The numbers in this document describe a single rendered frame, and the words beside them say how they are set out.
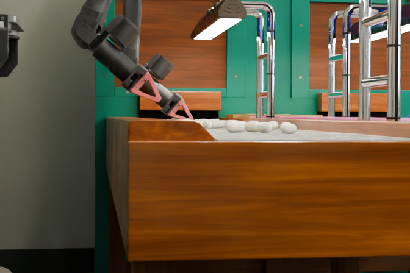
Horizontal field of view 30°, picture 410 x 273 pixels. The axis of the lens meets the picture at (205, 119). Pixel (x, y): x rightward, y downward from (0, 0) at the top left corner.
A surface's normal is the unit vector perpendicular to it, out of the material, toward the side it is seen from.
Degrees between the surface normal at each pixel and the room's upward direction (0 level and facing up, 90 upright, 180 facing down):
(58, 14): 90
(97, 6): 68
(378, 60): 90
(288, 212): 90
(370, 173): 90
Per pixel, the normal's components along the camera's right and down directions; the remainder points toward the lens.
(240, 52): 0.14, 0.00
